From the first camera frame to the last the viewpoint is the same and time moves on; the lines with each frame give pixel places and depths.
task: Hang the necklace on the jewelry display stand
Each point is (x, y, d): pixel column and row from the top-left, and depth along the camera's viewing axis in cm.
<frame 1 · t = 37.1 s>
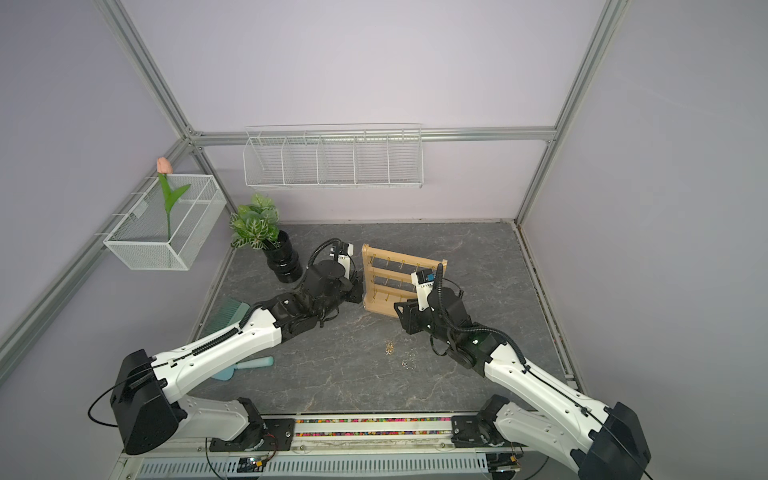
left hand: (362, 275, 77), fingers closed
right hand: (399, 302, 76), fingers open
wooden jewelry display stand: (387, 279, 85), point 18 cm above the table
green artificial potted plant: (255, 226, 86), point 27 cm above the table
black plant pot: (284, 260, 98), point 11 cm above the table
gold earring: (389, 348, 90), on the table

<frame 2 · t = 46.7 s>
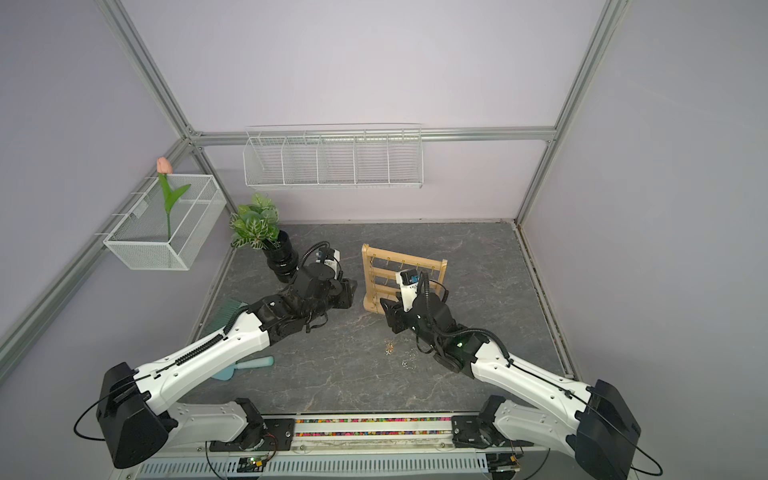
left hand: (351, 285, 77), fingers open
right hand: (387, 296, 76), fingers open
the named things where they were.

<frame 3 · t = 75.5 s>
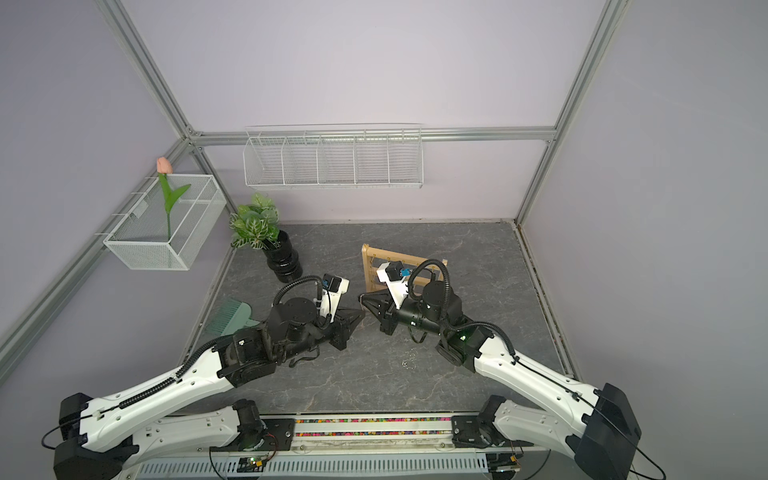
left hand: (363, 317, 67), fingers closed
right hand: (359, 297, 65), fingers closed
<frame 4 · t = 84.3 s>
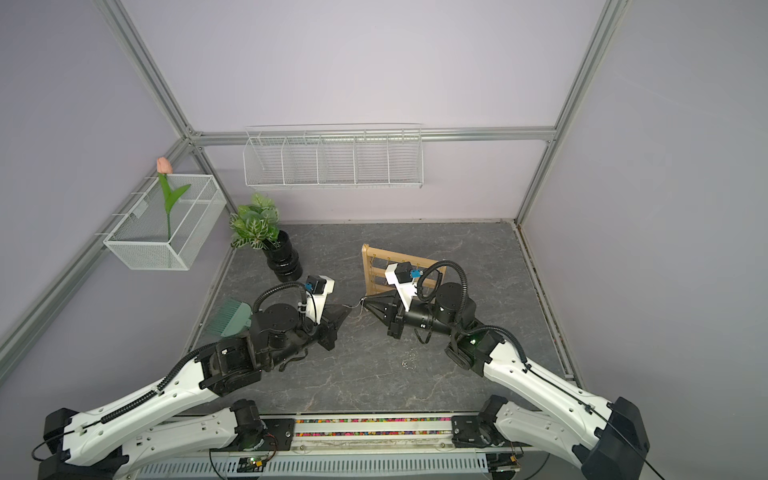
left hand: (349, 311, 66), fingers closed
right hand: (361, 300, 62), fingers closed
